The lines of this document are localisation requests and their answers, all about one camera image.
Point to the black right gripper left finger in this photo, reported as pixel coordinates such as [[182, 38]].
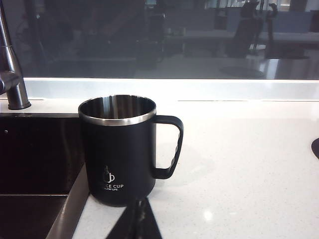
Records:
[[127, 225]]

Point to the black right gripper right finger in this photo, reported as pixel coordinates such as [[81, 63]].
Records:
[[149, 224]]

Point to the black steel mug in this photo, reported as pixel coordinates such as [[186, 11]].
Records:
[[119, 149]]

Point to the black sink basin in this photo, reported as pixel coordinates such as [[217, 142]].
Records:
[[37, 154]]

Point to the stainless steel faucet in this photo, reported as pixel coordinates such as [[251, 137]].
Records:
[[10, 57]]

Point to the black round flat object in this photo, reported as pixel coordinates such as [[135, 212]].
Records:
[[316, 147]]

